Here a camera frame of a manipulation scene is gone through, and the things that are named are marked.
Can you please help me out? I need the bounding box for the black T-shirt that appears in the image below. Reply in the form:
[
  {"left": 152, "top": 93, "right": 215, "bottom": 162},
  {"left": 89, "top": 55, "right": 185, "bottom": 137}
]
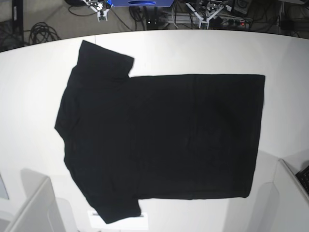
[{"left": 55, "top": 41, "right": 265, "bottom": 224}]

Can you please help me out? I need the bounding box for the white slotted plate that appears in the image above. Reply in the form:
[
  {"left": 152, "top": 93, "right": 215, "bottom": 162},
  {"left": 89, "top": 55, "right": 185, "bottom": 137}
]
[{"left": 87, "top": 210, "right": 148, "bottom": 230}]

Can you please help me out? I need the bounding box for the blue box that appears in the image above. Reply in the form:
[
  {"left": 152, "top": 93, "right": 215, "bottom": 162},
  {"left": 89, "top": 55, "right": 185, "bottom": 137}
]
[{"left": 111, "top": 0, "right": 174, "bottom": 7}]

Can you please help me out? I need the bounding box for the white partition panel left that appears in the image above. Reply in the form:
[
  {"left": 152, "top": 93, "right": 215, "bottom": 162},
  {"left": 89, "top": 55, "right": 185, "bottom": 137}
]
[{"left": 0, "top": 168, "right": 78, "bottom": 232}]

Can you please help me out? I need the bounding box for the white partition panel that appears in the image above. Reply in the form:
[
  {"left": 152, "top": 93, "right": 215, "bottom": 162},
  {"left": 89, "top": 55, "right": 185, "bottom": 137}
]
[
  {"left": 252, "top": 159, "right": 309, "bottom": 232},
  {"left": 0, "top": 168, "right": 78, "bottom": 232}
]

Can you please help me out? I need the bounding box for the white partition panel right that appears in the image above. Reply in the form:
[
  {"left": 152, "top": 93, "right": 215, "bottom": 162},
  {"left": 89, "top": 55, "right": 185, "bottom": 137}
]
[{"left": 252, "top": 159, "right": 309, "bottom": 232}]

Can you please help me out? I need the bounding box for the black keyboard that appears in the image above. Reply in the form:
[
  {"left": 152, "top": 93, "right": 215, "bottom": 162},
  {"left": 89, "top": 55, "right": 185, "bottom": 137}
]
[{"left": 296, "top": 166, "right": 309, "bottom": 194}]

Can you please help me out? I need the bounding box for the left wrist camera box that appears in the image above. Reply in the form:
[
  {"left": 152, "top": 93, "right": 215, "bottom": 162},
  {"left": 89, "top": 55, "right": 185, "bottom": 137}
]
[{"left": 199, "top": 18, "right": 210, "bottom": 29}]

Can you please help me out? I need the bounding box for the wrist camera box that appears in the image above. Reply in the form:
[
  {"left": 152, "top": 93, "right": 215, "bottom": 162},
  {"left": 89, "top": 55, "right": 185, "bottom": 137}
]
[
  {"left": 199, "top": 18, "right": 210, "bottom": 29},
  {"left": 97, "top": 9, "right": 109, "bottom": 22}
]

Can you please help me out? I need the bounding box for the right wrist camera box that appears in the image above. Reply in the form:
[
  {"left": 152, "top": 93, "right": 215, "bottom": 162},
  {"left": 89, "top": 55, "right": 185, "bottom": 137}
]
[{"left": 97, "top": 9, "right": 109, "bottom": 22}]

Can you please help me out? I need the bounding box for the coiled black cable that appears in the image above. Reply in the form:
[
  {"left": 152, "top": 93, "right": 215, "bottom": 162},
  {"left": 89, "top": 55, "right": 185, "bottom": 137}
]
[{"left": 28, "top": 22, "right": 61, "bottom": 44}]

